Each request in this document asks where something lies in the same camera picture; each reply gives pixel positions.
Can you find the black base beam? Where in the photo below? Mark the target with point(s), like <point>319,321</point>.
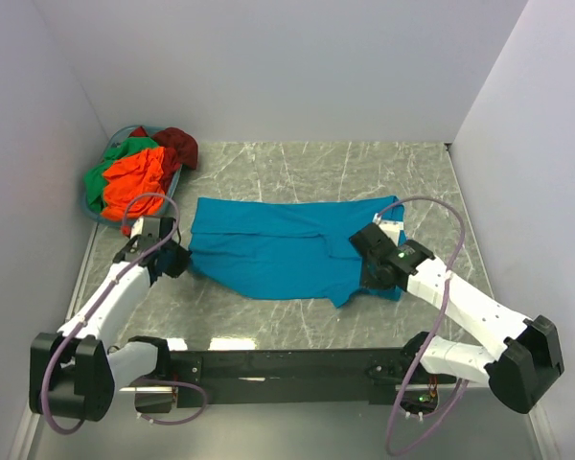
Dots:
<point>289,376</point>

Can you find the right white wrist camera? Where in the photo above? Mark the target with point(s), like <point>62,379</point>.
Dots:
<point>393,229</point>

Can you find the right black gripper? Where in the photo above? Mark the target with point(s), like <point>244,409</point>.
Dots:
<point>370,241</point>

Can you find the orange t shirt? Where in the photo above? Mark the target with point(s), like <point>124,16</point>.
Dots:
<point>135,182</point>

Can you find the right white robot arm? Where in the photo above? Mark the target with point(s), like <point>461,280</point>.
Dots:
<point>519,358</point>

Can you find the dark red t shirt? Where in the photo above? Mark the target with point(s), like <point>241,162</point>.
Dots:
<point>185,146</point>

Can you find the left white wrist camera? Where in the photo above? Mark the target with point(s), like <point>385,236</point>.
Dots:
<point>135,229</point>

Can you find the aluminium rail frame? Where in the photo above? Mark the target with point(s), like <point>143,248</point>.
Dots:
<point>144,388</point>

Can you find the blue t shirt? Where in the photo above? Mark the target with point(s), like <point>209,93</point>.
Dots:
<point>269,251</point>

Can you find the green t shirt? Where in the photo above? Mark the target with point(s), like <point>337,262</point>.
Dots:
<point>94,181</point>

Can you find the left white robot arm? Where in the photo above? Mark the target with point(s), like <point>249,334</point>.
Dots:
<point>72,374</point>

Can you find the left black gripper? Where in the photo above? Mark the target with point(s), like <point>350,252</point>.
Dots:
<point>173,262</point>

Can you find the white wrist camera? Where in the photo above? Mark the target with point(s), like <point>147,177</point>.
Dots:
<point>135,229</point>
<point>393,229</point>

